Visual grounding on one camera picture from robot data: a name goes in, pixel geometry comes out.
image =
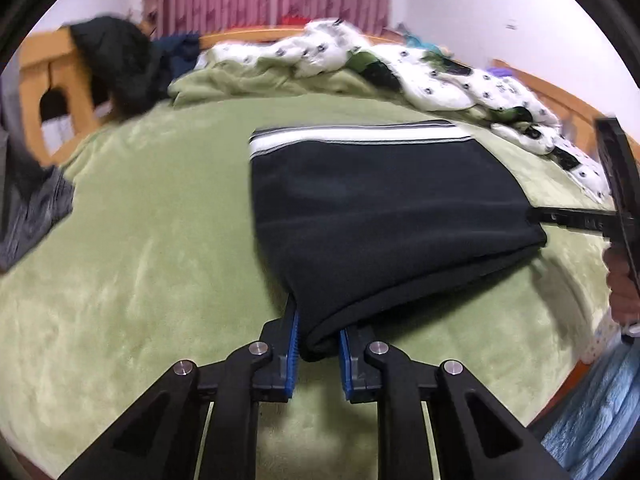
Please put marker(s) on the black jacket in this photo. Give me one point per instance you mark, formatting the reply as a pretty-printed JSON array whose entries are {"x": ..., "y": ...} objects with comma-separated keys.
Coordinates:
[{"x": 120, "y": 60}]

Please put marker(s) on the teal and yellow cloth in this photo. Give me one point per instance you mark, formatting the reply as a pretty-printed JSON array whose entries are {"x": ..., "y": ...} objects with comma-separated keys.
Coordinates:
[{"x": 417, "y": 42}]

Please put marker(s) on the navy blue cloth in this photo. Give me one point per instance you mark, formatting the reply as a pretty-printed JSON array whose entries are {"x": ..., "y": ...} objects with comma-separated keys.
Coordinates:
[{"x": 175, "y": 55}]

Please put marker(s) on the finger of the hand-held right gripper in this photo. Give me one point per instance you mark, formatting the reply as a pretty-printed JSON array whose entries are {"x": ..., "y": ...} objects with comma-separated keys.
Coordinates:
[{"x": 570, "y": 219}]

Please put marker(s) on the person's right hand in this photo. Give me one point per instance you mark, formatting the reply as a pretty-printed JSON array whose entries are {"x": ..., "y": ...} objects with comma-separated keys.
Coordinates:
[{"x": 622, "y": 295}]

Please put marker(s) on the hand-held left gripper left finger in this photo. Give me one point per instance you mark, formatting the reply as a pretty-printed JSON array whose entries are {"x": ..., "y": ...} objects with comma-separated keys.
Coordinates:
[{"x": 294, "y": 355}]

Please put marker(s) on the light blue fleece clothing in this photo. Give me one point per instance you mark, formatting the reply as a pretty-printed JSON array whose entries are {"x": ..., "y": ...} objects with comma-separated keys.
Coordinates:
[{"x": 600, "y": 420}]

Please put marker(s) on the white floral quilt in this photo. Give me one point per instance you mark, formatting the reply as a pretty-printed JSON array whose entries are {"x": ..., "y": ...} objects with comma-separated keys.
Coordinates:
[{"x": 450, "y": 85}]

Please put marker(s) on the purple cloth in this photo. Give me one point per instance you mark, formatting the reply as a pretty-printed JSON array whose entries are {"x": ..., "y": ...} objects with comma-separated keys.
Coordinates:
[{"x": 502, "y": 70}]

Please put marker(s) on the green fleece blanket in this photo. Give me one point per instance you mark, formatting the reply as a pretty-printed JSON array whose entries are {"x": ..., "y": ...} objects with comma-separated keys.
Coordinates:
[{"x": 150, "y": 285}]

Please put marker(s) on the wooden bed frame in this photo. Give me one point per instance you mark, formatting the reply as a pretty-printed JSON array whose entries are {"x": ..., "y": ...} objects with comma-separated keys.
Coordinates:
[{"x": 55, "y": 65}]

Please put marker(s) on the black pants with white stripe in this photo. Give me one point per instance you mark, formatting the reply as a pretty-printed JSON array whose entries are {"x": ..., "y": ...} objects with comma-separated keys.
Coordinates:
[{"x": 375, "y": 210}]

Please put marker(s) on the grey cloth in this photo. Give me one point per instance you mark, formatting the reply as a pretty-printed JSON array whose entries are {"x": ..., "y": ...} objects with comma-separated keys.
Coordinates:
[{"x": 25, "y": 210}]

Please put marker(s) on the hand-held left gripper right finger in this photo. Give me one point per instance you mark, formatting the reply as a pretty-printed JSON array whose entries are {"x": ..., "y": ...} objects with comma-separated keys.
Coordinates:
[{"x": 345, "y": 365}]

